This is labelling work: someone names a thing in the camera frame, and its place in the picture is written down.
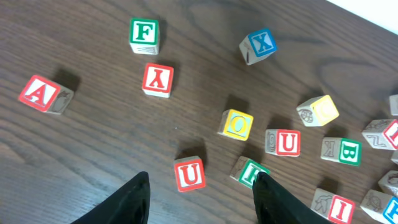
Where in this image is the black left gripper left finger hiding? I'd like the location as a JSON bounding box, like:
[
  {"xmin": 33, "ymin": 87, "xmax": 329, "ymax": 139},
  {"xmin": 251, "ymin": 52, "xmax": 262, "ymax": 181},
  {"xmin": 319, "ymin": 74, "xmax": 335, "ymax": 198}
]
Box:
[{"xmin": 72, "ymin": 171, "xmax": 150, "ymax": 224}]

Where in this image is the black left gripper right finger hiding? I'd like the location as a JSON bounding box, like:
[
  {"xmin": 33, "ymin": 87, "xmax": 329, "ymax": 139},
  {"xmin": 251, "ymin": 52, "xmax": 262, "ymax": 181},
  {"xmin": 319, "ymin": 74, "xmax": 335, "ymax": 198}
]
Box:
[{"xmin": 252, "ymin": 172, "xmax": 330, "ymax": 224}]

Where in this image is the green R wooden block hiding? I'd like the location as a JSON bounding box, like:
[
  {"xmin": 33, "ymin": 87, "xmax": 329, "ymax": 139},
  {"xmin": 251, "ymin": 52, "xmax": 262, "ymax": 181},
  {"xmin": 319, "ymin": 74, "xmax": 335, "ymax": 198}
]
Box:
[{"xmin": 229, "ymin": 156, "xmax": 271, "ymax": 189}]

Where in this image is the red i block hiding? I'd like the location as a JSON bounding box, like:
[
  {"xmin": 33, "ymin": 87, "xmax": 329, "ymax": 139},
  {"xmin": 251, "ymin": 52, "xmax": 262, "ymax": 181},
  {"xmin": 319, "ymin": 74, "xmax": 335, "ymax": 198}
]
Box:
[
  {"xmin": 362, "ymin": 119, "xmax": 397, "ymax": 151},
  {"xmin": 310, "ymin": 188, "xmax": 355, "ymax": 224}
]

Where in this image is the red u block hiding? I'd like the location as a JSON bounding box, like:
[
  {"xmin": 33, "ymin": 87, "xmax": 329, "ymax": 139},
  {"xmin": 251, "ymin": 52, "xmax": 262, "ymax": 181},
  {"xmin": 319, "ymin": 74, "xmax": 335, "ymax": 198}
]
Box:
[
  {"xmin": 174, "ymin": 156, "xmax": 206, "ymax": 192},
  {"xmin": 264, "ymin": 129, "xmax": 301, "ymax": 157}
]

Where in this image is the blue P wooden block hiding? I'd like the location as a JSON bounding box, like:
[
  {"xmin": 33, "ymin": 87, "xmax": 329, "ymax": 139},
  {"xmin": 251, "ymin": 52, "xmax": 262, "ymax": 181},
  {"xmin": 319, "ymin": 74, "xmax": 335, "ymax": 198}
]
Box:
[{"xmin": 360, "ymin": 190, "xmax": 397, "ymax": 224}]

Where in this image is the yellow O wooden block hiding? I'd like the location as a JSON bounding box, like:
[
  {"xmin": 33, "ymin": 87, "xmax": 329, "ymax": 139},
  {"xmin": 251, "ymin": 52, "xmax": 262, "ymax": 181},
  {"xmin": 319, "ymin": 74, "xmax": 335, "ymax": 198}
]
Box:
[{"xmin": 218, "ymin": 109, "xmax": 254, "ymax": 141}]

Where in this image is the green B wooden block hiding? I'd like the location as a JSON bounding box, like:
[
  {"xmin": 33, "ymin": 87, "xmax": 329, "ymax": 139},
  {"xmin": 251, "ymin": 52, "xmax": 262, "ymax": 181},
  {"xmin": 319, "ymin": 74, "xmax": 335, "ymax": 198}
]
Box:
[{"xmin": 320, "ymin": 137, "xmax": 362, "ymax": 167}]

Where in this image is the yellow C wooden block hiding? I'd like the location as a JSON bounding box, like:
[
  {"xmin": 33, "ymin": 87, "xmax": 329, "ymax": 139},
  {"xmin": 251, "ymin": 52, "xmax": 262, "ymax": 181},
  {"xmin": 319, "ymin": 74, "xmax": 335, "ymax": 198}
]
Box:
[{"xmin": 296, "ymin": 95, "xmax": 340, "ymax": 127}]

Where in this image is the blue T wooden block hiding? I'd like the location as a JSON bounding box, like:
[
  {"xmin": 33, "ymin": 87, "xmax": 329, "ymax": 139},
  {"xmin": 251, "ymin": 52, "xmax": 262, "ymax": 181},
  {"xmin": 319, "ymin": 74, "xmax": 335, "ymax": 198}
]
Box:
[{"xmin": 378, "ymin": 170, "xmax": 398, "ymax": 196}]

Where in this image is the red Y wooden block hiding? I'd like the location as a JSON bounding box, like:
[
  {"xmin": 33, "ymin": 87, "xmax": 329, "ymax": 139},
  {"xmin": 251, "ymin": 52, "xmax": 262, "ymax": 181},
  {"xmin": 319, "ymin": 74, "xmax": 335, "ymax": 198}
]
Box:
[{"xmin": 142, "ymin": 63, "xmax": 174, "ymax": 98}]

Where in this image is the red A wooden block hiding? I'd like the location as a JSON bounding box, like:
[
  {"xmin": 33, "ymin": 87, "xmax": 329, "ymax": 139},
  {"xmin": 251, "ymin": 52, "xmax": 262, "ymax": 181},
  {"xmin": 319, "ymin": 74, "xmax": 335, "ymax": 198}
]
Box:
[{"xmin": 18, "ymin": 75, "xmax": 74, "ymax": 114}]

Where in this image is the red M wooden block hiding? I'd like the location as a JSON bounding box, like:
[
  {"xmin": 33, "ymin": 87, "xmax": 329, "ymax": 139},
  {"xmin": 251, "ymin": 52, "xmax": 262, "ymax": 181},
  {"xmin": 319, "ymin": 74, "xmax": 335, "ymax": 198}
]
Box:
[{"xmin": 389, "ymin": 95, "xmax": 398, "ymax": 116}]

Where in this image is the blue X wooden block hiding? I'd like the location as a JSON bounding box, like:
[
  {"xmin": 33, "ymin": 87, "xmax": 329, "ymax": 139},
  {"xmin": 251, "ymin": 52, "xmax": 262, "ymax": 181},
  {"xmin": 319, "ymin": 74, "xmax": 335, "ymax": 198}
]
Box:
[{"xmin": 239, "ymin": 28, "xmax": 278, "ymax": 65}]

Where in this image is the green F wooden block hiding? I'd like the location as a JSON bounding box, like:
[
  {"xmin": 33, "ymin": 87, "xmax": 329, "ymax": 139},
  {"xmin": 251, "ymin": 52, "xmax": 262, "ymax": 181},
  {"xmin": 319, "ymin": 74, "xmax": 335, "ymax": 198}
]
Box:
[{"xmin": 129, "ymin": 17, "xmax": 160, "ymax": 55}]

